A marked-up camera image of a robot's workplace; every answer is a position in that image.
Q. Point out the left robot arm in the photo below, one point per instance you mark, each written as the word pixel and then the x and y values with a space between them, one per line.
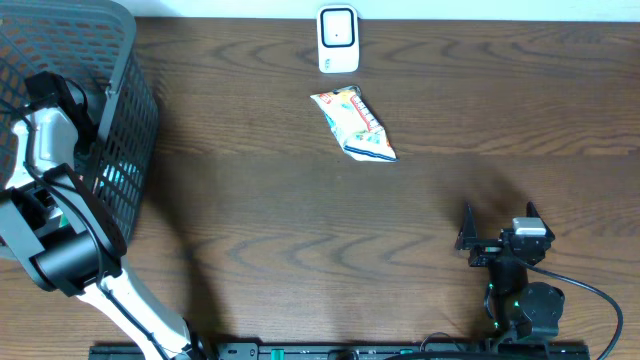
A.
pixel 64 237

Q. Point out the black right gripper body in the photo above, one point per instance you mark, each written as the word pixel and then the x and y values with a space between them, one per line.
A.
pixel 485 254

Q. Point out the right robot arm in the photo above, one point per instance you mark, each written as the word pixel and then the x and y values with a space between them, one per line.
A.
pixel 523 310

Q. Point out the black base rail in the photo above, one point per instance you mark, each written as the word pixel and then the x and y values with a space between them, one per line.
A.
pixel 253 351

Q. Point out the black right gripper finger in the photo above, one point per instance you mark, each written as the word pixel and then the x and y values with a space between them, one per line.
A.
pixel 467 236
pixel 537 226

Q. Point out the dark grey plastic basket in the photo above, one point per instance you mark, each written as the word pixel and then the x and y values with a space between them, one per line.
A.
pixel 92 44

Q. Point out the yellow snack bag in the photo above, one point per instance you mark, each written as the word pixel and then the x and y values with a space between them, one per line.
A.
pixel 356 129

